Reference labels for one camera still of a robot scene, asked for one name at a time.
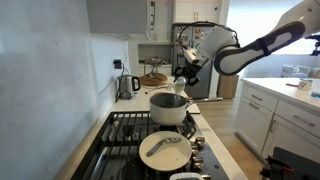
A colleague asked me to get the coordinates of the stainless steel refrigerator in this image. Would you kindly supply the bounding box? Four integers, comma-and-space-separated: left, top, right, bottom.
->
171, 23, 217, 100

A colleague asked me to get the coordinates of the cream pot lid metal handle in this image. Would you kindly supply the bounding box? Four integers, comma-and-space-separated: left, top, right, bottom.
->
138, 130, 193, 172

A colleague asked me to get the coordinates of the white printed mug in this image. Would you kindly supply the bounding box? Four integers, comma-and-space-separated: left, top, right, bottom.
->
297, 78, 314, 92

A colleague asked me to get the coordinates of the black kettle power cable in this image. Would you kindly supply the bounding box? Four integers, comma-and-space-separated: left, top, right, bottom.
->
114, 63, 130, 103

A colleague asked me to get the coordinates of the white cabinet over hood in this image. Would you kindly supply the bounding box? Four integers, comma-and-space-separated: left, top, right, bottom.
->
85, 0, 149, 34

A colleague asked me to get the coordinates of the wooden side cabinet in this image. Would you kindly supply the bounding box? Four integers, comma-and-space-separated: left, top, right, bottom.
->
217, 74, 240, 100

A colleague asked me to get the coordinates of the small clear cup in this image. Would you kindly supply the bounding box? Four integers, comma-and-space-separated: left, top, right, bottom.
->
173, 76, 187, 95

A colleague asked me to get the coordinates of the black stand with red parts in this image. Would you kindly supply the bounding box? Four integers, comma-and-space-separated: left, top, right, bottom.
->
259, 146, 320, 180

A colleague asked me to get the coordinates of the white wall cabinet with handles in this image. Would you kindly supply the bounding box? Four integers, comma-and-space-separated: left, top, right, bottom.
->
146, 0, 174, 43

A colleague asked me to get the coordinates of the light wooden cutting board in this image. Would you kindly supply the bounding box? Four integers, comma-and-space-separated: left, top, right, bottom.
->
184, 101, 202, 115

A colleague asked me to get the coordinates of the white cabinet above refrigerator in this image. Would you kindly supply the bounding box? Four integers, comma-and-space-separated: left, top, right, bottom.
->
173, 0, 221, 24

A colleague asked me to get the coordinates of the black camera on stand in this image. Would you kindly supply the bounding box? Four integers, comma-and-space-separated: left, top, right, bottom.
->
305, 34, 320, 57

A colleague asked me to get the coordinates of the steel electric kettle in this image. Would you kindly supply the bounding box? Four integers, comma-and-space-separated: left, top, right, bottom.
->
117, 74, 141, 101

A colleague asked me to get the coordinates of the white kitchen island cabinet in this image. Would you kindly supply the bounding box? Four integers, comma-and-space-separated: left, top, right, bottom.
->
234, 77, 320, 164

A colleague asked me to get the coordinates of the white saucepan with metal handle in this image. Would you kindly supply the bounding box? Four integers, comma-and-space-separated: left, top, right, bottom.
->
148, 92, 224, 127

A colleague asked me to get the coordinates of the black gas cooktop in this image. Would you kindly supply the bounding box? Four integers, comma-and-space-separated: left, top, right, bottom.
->
70, 110, 231, 180

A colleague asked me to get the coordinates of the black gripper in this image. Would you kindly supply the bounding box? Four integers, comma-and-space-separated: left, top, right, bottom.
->
172, 61, 202, 87

